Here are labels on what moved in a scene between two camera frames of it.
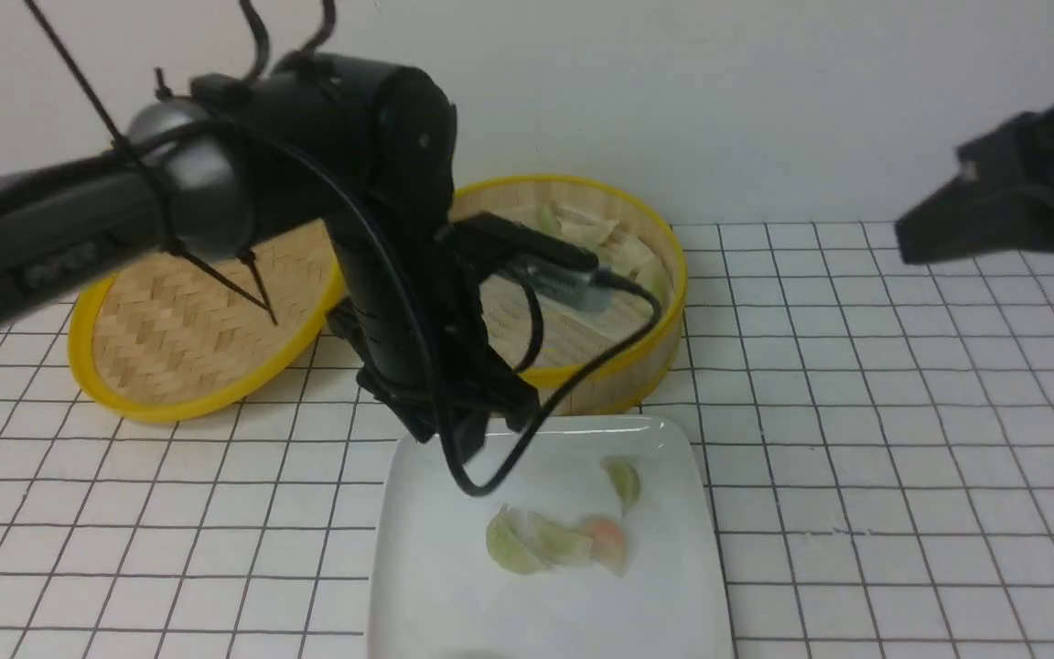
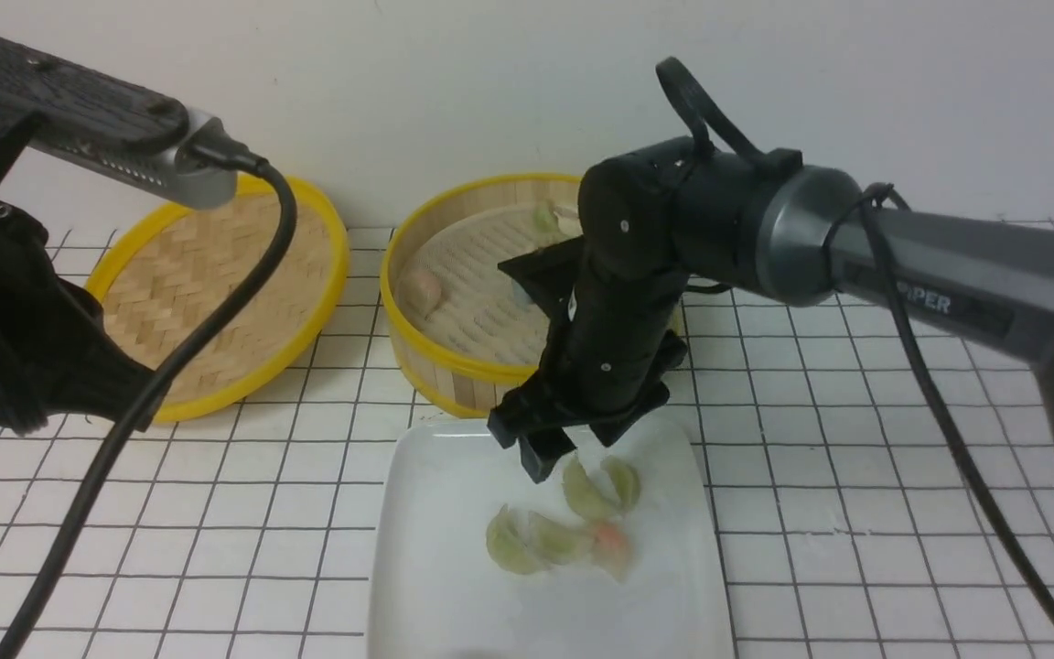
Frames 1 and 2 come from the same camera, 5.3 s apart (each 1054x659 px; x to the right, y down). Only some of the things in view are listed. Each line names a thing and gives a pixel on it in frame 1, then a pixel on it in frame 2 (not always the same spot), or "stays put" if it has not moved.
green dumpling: x=555 y=545 stays put
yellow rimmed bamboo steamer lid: x=177 y=337 stays put
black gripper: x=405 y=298 -> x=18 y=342
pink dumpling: x=607 y=545 stays put
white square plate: x=439 y=592 stays put
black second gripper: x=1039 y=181 -> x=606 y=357
